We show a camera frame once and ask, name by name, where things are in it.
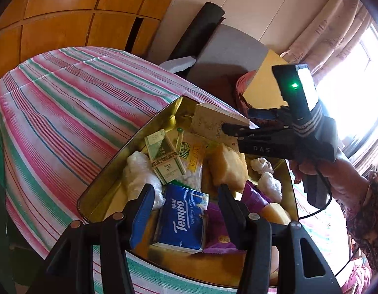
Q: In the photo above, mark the pale patterned curtain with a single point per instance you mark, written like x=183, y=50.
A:
x=330, y=30

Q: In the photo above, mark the grey yellow blue sofa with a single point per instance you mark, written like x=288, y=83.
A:
x=222, y=52

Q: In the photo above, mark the clear bag white candies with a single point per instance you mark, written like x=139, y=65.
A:
x=192, y=159

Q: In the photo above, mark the yellow cake purple wrapper packet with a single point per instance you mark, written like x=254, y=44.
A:
x=276, y=214
x=227, y=165
x=216, y=229

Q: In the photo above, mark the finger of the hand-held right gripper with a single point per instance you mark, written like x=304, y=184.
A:
x=277, y=115
x=238, y=130

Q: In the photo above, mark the striped tablecloth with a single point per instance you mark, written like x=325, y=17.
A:
x=69, y=113

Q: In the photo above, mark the green glass side table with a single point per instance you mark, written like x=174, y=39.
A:
x=0, y=205

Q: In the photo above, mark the white knotted plastic bag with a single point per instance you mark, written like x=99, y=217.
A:
x=268, y=183

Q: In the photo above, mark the wooden wardrobe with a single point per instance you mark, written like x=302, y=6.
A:
x=69, y=12

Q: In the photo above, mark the golden tin box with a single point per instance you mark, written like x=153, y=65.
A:
x=115, y=190

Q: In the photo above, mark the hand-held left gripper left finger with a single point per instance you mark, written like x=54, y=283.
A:
x=143, y=217

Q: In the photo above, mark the blue tissue packet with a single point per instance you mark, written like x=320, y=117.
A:
x=179, y=220

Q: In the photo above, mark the black rolled mat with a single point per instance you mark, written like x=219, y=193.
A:
x=198, y=27

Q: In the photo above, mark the dark red jacket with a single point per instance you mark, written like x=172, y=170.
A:
x=242, y=92

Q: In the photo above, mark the person's right hand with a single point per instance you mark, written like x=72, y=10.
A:
x=345, y=183

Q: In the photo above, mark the green patterned box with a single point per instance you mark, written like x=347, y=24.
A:
x=164, y=159

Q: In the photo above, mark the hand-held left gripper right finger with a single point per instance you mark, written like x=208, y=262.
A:
x=235, y=217

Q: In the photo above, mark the beige cardboard box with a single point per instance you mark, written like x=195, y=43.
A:
x=207, y=119

